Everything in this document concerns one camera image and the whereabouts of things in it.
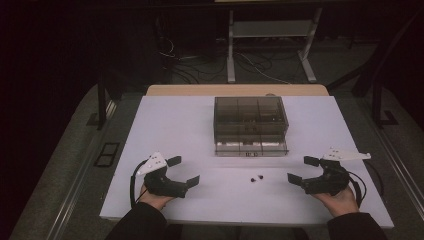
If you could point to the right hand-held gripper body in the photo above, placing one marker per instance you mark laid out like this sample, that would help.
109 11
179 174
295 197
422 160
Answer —
328 183

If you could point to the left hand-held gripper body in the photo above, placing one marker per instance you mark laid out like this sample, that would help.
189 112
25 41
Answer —
163 186

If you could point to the person's right hand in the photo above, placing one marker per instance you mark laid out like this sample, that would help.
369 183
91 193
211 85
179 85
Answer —
341 205

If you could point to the black metal stand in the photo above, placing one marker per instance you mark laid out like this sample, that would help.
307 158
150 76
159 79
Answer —
377 103
101 106

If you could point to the metal floor rail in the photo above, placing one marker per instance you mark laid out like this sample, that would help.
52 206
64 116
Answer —
400 173
75 190

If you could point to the person's left hand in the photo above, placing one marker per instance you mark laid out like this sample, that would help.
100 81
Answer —
155 201

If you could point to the black floor outlet frame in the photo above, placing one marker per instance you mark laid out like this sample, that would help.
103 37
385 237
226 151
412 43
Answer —
106 154

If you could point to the smoky transparent drawer organizer box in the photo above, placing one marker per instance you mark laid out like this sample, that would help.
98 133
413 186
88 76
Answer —
250 126

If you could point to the white metal stand frame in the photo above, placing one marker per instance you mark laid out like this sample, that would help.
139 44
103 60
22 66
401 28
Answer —
230 60

